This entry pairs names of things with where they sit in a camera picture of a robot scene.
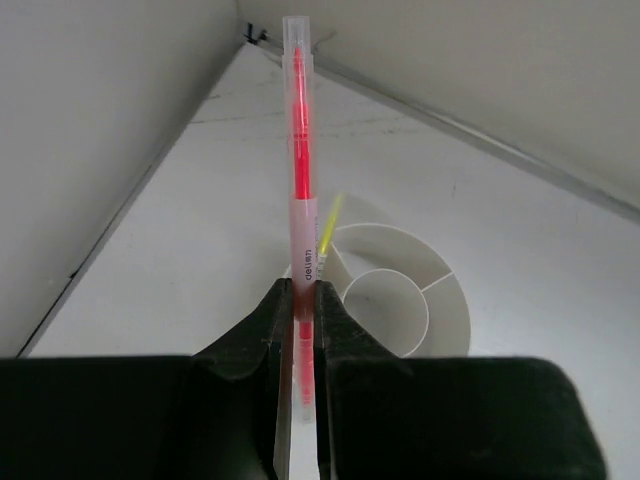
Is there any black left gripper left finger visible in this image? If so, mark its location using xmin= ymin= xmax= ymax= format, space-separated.
xmin=1 ymin=279 xmax=292 ymax=479

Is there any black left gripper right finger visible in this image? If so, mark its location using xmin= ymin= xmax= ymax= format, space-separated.
xmin=314 ymin=281 xmax=608 ymax=479

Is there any yellow thin highlighter pen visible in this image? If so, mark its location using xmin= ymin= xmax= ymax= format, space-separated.
xmin=317 ymin=193 xmax=345 ymax=279

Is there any white round compartment container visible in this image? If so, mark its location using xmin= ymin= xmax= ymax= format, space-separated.
xmin=282 ymin=192 xmax=474 ymax=358

